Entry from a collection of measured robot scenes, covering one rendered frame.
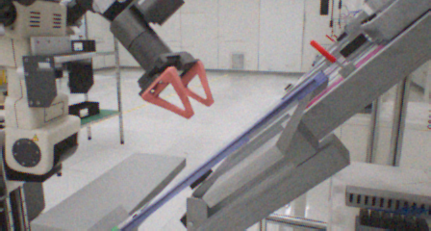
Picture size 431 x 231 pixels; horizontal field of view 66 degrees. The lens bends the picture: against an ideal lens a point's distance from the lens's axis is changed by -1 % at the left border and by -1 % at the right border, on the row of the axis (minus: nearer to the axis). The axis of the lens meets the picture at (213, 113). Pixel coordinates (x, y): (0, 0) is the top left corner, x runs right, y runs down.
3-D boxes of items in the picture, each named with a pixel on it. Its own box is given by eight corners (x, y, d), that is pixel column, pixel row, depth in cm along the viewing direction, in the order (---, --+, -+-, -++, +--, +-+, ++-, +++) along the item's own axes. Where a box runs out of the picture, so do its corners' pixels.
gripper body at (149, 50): (193, 58, 60) (166, 28, 60) (169, 63, 50) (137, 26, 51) (170, 83, 62) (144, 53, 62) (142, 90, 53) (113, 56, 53)
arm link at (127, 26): (114, 31, 60) (99, 24, 54) (141, 3, 59) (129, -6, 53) (139, 59, 60) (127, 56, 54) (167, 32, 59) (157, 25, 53)
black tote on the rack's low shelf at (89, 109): (57, 127, 279) (55, 115, 276) (40, 125, 285) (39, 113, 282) (100, 113, 331) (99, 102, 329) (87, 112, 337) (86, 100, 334)
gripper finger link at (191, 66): (228, 89, 61) (193, 52, 61) (215, 96, 54) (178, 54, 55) (203, 114, 63) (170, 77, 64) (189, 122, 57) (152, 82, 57)
